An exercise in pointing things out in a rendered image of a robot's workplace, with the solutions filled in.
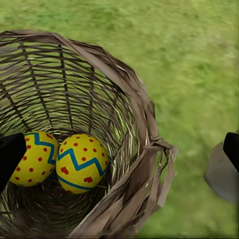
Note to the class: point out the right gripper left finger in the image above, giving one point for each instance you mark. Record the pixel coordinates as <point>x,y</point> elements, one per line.
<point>12,149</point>

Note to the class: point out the wicker basket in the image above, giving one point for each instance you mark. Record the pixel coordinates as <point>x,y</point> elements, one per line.
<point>131,194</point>

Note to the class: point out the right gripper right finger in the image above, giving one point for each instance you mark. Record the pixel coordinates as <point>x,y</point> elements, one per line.
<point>231,148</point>

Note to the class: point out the easter egg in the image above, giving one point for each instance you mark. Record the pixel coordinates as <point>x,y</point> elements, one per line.
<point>39,161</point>
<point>81,163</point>

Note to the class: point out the tree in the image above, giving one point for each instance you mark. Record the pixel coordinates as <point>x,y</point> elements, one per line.
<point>221,175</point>

